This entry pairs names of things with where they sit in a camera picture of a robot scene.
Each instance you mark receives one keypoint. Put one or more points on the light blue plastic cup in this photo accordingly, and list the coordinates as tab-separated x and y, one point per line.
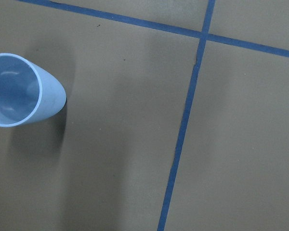
28	93

